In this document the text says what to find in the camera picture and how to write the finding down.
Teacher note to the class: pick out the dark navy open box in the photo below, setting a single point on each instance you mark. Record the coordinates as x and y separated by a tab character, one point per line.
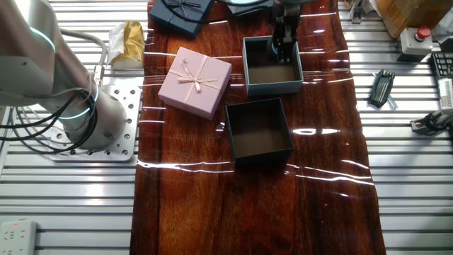
258	141

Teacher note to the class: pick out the small clamped silver camera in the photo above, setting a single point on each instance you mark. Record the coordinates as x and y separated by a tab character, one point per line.
433	120

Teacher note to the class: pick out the pink gift box with ribbon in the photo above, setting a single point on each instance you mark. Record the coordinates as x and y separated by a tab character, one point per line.
184	95

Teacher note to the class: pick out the black keyboard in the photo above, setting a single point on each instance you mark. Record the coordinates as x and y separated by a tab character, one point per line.
442	65

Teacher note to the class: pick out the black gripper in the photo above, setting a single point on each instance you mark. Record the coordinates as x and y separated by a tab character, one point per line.
285	19

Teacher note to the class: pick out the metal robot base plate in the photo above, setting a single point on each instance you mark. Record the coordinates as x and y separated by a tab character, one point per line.
125	141

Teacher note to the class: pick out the light blue open box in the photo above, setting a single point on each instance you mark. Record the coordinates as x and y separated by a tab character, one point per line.
262	76

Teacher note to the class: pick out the light blue gift box with ribbon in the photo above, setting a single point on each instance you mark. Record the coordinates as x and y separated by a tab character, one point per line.
247	6

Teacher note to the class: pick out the glossy wood grain mat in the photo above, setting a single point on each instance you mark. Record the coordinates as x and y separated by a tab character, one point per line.
212	212

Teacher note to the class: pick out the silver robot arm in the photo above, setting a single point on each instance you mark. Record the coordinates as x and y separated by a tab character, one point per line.
35	60

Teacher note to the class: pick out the gold foil packet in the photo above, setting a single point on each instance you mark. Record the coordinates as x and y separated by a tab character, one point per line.
131	42

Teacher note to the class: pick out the small metal clamp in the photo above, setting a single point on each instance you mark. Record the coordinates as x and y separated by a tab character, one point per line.
356	14

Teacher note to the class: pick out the emergency stop button box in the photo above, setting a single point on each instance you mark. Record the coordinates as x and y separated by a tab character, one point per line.
412	44

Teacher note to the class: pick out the white power strip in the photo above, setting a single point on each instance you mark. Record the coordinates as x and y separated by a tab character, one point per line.
17	237

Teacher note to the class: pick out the navy gift box with ribbon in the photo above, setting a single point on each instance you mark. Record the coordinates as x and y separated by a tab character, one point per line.
187	28

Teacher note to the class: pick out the green hex key set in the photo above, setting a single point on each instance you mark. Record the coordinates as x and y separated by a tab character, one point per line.
381	88

